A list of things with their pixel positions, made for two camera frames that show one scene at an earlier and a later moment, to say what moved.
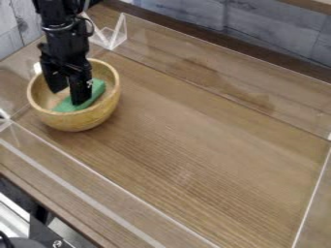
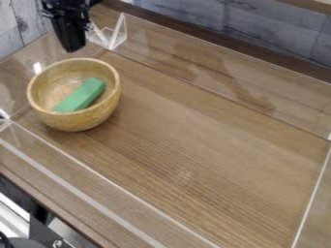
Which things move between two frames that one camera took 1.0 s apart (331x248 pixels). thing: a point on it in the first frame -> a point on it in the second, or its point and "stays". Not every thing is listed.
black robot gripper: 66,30 -> 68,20
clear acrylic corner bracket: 106,37 stays
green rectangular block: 98,88 stays
